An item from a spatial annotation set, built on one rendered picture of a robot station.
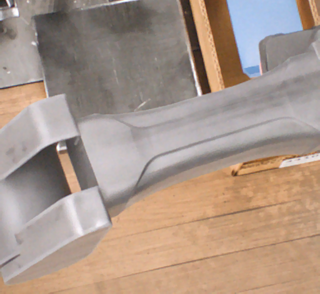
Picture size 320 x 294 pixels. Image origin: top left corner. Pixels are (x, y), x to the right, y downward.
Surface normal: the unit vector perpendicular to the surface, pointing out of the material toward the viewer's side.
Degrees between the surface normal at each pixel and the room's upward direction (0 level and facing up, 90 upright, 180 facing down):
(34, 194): 13
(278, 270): 0
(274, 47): 31
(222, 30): 0
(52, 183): 44
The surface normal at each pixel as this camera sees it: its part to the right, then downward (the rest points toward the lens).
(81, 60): 0.02, -0.25
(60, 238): -0.73, 0.11
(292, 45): 0.14, 0.27
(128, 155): 0.22, -0.33
